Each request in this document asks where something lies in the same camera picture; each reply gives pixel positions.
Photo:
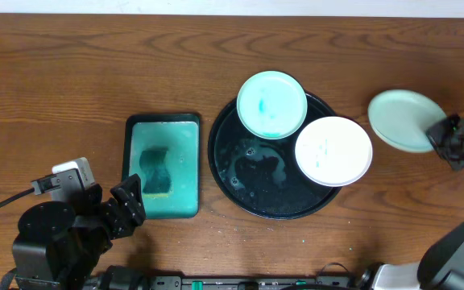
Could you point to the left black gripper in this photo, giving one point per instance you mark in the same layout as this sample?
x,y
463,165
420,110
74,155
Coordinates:
x,y
116,211

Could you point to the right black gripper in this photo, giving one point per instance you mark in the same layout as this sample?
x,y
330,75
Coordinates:
x,y
445,134

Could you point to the dark green scrub sponge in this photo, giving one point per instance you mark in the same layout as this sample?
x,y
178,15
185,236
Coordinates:
x,y
156,178

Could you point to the mint plate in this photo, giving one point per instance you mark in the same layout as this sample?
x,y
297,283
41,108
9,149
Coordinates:
x,y
272,105
401,118

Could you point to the white round plate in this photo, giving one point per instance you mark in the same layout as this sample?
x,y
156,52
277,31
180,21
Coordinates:
x,y
333,151

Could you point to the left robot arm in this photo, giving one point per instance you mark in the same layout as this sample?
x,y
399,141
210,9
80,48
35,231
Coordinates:
x,y
61,241

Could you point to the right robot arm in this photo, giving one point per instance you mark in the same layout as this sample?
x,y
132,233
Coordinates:
x,y
442,266

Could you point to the rectangular green water tray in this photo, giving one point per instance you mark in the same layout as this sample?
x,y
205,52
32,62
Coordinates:
x,y
180,134

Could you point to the round black serving tray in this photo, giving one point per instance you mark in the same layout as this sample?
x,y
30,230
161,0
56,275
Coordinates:
x,y
259,175

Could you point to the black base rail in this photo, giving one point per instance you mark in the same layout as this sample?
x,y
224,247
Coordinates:
x,y
232,282

